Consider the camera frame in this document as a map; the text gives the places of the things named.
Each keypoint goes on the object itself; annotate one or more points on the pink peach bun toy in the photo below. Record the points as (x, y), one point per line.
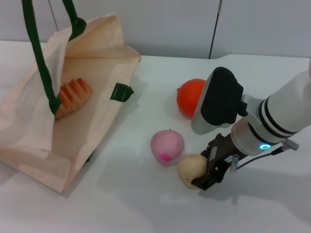
(167, 145)

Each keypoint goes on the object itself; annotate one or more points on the orange toy fruit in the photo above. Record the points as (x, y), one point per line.
(189, 99)

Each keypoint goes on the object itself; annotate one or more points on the orange striped bread loaf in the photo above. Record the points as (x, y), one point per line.
(73, 98)

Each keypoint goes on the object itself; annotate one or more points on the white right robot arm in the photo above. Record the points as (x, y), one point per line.
(277, 114)

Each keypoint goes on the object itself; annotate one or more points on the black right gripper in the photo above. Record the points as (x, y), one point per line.
(219, 157)

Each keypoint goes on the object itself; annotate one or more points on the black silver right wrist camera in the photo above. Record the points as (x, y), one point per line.
(218, 102)

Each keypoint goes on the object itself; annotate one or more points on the beige round potato toy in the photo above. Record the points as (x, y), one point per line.
(192, 168)

